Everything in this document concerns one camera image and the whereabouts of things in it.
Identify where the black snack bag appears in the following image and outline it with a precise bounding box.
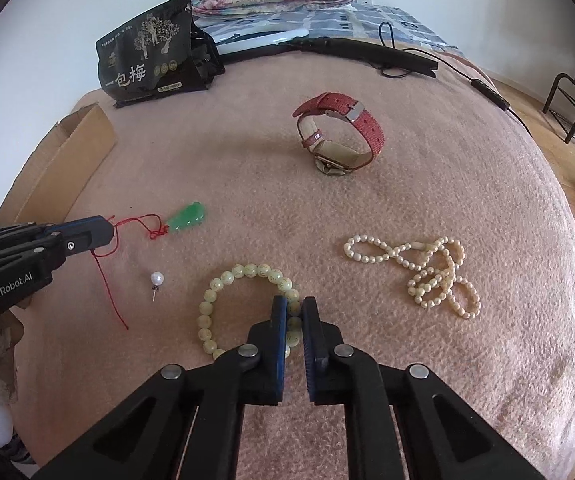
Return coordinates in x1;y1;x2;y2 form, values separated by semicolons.
96;0;226;110

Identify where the jade pendant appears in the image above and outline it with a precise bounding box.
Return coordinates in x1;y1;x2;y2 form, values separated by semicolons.
92;202;207;331

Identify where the pink blanket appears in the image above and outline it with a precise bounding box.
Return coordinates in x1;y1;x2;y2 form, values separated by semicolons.
12;42;575;480

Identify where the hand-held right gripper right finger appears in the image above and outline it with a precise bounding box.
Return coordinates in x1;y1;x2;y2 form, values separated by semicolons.
301;296;548;480

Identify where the pale green bead bracelet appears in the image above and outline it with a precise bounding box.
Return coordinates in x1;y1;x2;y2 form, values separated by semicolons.
196;262;304;361

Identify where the black cable with inline switch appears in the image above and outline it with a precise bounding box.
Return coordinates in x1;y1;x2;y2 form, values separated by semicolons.
378;21;533;136

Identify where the red strap wristwatch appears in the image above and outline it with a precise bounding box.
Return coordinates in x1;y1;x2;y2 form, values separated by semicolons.
292;91;385;176

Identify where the black metal clothes rack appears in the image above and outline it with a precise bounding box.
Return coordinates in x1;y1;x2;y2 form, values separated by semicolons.
542;22;575;156

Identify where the cardboard box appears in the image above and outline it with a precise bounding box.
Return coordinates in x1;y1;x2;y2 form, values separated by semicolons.
0;102;117;241

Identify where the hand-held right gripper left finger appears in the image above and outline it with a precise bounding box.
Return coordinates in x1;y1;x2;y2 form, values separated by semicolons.
32;295;289;480

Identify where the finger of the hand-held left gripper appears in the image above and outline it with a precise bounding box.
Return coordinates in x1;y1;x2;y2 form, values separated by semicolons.
0;215;109;253
0;224;119;281

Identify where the white ring light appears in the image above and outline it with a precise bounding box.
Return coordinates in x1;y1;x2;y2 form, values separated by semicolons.
215;27;311;56

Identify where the blue checked bedsheet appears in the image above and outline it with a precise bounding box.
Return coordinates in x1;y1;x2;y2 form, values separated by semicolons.
195;2;463;56

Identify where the black folded tripod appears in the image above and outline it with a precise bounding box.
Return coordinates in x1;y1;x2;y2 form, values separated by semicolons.
287;35;441;78

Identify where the white pearl necklace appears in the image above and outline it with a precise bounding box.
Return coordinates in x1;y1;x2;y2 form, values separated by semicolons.
343;235;481;320

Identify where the pearl stud earring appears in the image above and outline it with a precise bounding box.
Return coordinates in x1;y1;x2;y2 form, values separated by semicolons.
148;271;166;303

